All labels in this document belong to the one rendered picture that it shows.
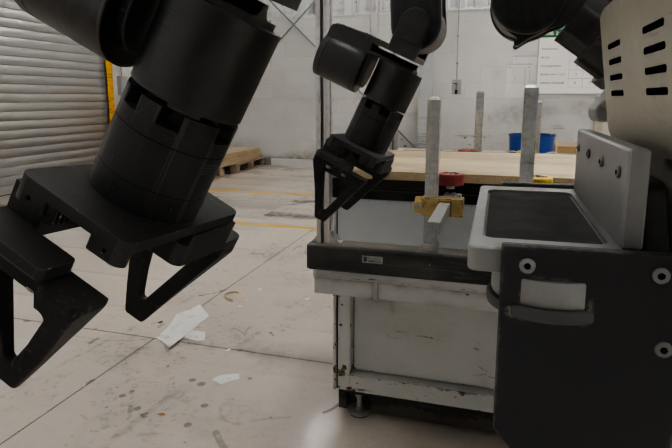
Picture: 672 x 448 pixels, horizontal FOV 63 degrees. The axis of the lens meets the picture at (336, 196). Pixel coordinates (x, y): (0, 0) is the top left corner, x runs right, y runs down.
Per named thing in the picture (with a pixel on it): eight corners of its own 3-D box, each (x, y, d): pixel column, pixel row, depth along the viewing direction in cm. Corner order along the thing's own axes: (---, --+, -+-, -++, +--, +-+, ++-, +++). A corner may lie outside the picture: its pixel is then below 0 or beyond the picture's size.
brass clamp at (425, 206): (462, 218, 151) (463, 200, 150) (413, 215, 155) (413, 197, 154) (464, 213, 157) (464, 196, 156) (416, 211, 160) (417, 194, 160)
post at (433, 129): (434, 267, 157) (440, 96, 148) (422, 266, 158) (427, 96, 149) (436, 263, 160) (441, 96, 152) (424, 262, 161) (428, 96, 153)
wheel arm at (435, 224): (440, 238, 128) (441, 220, 127) (425, 237, 129) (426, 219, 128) (455, 204, 169) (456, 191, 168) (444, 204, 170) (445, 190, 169)
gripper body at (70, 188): (5, 204, 25) (60, 55, 23) (145, 183, 35) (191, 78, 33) (113, 281, 24) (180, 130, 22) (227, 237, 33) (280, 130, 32)
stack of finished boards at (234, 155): (260, 157, 932) (260, 147, 929) (186, 176, 702) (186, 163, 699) (219, 156, 951) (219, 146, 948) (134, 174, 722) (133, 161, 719)
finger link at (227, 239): (34, 310, 32) (91, 171, 30) (117, 279, 39) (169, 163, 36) (123, 378, 30) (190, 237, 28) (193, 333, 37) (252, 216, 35)
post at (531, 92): (527, 264, 149) (539, 84, 141) (514, 263, 150) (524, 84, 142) (527, 260, 152) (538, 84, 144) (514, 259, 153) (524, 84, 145)
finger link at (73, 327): (-90, 358, 25) (-29, 182, 23) (37, 310, 32) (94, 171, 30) (17, 447, 24) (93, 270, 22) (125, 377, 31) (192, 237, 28)
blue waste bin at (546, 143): (556, 195, 649) (560, 133, 636) (505, 193, 665) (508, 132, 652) (552, 187, 704) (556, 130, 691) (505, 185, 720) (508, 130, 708)
